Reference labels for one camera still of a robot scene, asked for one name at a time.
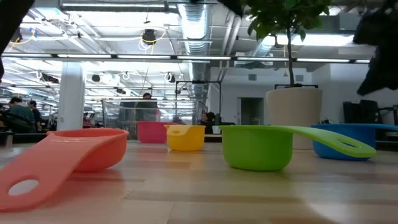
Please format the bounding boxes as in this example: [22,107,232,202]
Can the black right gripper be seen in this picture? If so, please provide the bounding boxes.
[353,0,398,96]

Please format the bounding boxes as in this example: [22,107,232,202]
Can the light blue measuring cup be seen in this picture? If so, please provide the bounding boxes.
[311,123,398,162]

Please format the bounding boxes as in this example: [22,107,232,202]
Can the yellow measuring cup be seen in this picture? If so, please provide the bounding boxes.
[164,124,206,152]

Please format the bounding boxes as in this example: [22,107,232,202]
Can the green measuring cup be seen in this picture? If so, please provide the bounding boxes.
[219,124,377,172]

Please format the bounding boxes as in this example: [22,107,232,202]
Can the red measuring cup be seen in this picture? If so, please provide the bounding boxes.
[137,121,175,144]

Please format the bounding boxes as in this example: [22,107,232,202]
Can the orange measuring cup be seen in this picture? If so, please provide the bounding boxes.
[0,128,129,213]

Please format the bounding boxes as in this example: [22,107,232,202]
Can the clear plastic basket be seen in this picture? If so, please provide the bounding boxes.
[101,99,208,141]

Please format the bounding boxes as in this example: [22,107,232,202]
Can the black equipment rack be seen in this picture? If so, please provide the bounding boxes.
[342,99,398,126]

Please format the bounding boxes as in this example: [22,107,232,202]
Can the green leafy plant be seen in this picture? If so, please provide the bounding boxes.
[239,0,332,88]

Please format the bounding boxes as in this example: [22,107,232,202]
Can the long ceiling light bar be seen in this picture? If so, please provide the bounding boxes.
[0,53,371,64]

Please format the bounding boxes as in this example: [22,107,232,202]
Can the black ceiling device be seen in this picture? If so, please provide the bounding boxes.
[141,28,157,45]

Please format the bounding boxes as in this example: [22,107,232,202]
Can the white plant pot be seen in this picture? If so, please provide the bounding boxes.
[266,86,323,150]

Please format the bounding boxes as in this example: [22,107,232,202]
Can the person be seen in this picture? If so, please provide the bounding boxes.
[136,91,160,123]
[200,111,216,127]
[28,100,42,125]
[6,96,37,134]

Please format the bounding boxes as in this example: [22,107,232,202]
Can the white column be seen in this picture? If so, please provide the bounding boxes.
[57,60,86,131]

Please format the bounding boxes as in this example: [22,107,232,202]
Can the silver air duct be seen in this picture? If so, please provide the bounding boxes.
[177,2,213,103]

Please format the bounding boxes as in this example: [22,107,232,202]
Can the black metal frame stand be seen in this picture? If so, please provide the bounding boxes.
[174,80,223,126]

